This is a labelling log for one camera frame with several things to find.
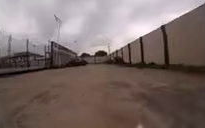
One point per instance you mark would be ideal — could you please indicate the distant trees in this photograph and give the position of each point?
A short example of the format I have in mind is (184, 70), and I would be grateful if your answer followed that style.
(100, 53)

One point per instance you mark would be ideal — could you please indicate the floodlight pole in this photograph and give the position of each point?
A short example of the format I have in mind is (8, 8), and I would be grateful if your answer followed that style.
(108, 50)
(58, 30)

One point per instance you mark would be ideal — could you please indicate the dark vehicle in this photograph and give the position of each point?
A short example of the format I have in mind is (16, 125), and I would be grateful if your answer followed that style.
(76, 62)

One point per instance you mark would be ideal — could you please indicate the brown dirt road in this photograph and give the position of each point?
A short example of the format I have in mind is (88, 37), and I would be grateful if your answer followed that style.
(96, 96)

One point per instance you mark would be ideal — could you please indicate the long low building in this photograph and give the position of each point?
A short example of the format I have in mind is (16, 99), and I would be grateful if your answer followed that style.
(63, 55)

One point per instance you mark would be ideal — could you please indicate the robot's own part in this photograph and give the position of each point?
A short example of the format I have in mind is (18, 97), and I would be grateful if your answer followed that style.
(140, 126)

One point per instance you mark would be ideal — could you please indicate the low building behind fence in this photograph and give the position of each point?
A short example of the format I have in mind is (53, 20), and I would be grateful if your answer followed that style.
(21, 58)

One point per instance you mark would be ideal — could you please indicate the distant white wall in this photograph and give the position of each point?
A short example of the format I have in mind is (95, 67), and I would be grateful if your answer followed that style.
(95, 59)

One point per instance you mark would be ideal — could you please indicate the grass strip along wall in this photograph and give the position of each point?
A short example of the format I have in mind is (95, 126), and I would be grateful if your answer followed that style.
(163, 66)

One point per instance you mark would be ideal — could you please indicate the pale panel wall dark posts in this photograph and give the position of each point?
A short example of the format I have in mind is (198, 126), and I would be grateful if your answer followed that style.
(180, 43)

